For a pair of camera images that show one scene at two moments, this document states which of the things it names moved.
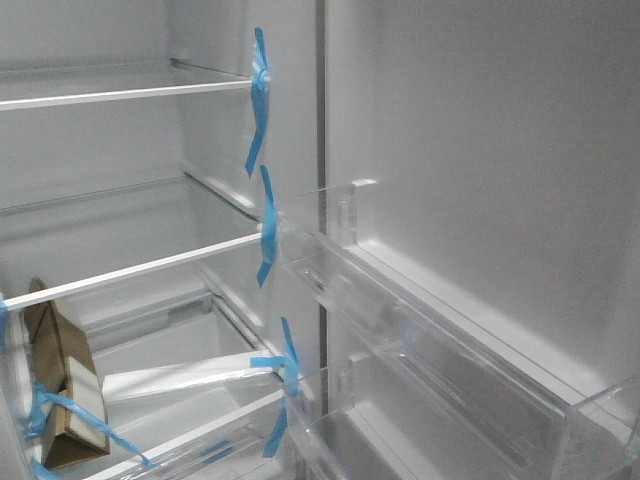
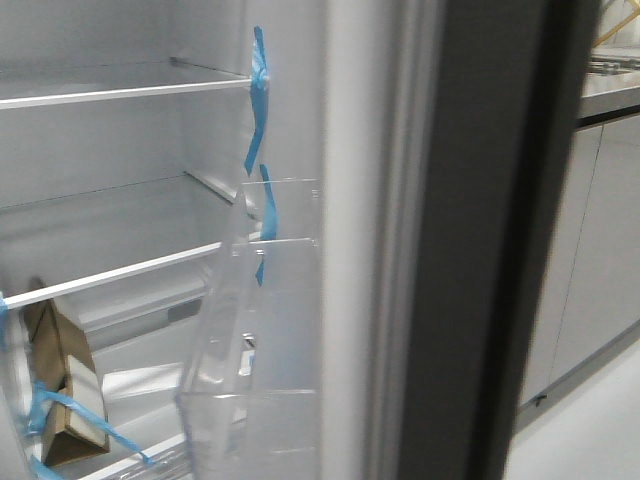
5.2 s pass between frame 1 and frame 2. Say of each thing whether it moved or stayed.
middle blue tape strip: stayed
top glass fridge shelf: stayed
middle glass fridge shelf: stayed
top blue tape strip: stayed
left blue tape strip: stayed
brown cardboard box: stayed
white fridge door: moved
